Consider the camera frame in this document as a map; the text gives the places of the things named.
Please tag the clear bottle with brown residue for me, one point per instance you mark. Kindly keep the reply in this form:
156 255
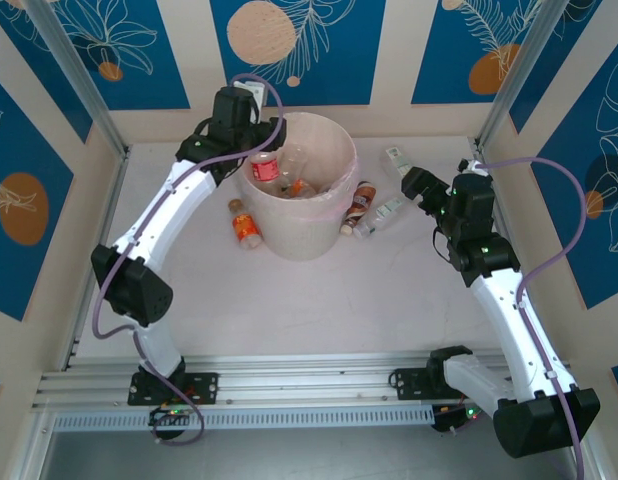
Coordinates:
293 160

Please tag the aluminium mounting rail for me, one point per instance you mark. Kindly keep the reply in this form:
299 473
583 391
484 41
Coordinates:
299 380

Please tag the red label bottle red cap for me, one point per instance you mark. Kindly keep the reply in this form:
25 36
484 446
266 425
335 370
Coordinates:
265 167

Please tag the aluminium frame post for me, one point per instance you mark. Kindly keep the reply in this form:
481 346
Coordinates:
74 65
519 65

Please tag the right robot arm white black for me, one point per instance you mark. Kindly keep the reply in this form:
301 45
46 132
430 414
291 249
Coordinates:
509 320

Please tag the large white green label bottle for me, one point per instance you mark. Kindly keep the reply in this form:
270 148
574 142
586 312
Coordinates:
396 159

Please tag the brown label plastic bottle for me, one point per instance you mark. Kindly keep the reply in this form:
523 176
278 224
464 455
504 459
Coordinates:
360 204

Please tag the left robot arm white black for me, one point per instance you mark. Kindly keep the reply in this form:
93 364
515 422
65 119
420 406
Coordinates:
164 220

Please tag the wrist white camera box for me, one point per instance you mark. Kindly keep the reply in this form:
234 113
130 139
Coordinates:
254 90
471 166

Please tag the grey metal panel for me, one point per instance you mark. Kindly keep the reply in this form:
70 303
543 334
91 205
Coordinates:
309 455

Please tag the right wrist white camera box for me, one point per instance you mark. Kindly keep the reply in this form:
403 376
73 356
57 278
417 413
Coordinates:
471 166

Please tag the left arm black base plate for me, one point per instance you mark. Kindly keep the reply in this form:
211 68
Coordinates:
209 387

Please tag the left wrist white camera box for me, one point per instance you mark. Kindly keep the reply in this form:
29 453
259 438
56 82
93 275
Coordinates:
254 90

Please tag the small white green label bottle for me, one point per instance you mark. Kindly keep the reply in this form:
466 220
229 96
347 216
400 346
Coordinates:
384 215

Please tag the clear pink bin liner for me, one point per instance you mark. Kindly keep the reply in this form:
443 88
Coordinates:
334 150

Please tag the orange label bottle brown cap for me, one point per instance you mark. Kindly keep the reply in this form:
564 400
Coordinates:
244 226

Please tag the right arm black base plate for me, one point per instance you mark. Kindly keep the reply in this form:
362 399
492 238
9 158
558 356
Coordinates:
406 385

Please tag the beige round plastic bin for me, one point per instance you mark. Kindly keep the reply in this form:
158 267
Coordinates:
299 235

